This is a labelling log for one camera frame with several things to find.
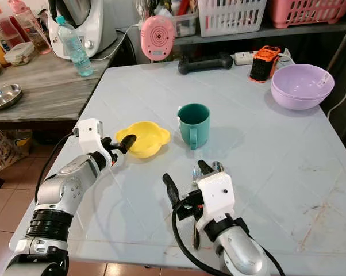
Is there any silver metal fork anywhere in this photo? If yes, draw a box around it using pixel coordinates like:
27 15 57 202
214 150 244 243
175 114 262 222
191 166 203 190

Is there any yellow plastic bowl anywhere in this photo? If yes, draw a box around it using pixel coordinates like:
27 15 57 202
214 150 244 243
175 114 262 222
114 120 171 159

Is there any teal plastic mug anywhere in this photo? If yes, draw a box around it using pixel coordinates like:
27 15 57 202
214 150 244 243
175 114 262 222
176 103 212 151

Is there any grey wooden side table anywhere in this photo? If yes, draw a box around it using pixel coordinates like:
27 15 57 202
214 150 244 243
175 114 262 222
0 53 110 189

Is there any printed bag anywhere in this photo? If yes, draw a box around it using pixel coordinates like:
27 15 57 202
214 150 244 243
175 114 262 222
0 129 33 171

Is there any clear water bottle blue cap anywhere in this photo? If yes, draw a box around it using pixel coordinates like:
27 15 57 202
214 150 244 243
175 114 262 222
55 16 95 78

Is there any black handheld controller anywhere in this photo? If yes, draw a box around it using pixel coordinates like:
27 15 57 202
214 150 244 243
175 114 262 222
177 52 234 76

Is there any pink round speaker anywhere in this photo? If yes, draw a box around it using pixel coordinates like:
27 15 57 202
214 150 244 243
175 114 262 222
140 14 178 62

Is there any white power strip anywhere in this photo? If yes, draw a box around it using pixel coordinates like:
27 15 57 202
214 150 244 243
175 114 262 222
233 50 256 66

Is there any orange and black device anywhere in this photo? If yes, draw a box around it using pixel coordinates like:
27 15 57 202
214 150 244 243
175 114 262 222
248 45 282 84

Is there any white kitchen appliance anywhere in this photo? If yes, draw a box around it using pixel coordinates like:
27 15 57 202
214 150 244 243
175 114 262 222
47 0 120 60

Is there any small steel bowl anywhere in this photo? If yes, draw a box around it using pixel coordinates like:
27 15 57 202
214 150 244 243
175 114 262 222
0 83 24 112

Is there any purple plastic bowl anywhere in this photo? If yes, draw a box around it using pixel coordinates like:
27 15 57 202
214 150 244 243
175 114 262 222
271 63 336 111

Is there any clear plastic storage box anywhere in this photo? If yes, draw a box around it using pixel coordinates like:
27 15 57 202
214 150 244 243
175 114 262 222
172 10 199 39

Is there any small clear lidded food container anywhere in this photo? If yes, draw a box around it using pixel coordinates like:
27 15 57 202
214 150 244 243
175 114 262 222
3 41 36 66

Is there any pink drinking bottle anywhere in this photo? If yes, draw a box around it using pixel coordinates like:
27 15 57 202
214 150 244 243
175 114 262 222
7 0 52 56

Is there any white plastic basket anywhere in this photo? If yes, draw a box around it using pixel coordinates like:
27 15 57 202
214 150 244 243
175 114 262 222
197 0 268 38

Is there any red container orange lid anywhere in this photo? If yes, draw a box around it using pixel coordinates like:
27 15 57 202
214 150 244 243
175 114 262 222
0 5 25 50

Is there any pink plastic basket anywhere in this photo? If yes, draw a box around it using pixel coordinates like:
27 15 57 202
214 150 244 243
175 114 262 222
269 0 346 29

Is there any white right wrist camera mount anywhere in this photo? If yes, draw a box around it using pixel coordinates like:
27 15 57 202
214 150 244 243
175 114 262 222
197 171 236 224

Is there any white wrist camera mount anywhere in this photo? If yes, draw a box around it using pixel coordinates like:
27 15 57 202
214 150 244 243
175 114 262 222
78 118 105 156
197 171 236 224

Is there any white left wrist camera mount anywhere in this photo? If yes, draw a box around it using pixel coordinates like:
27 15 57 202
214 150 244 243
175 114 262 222
78 118 105 156

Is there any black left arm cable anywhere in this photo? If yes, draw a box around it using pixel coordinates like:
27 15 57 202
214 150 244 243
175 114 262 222
34 130 82 203

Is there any white appliance cable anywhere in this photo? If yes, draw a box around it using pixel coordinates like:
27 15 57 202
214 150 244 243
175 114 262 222
94 23 143 62

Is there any dark wall shelf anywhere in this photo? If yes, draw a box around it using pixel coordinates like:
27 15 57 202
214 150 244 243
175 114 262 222
116 20 346 70

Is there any thin white cable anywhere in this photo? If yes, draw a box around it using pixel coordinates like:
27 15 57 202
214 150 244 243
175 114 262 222
326 79 346 120

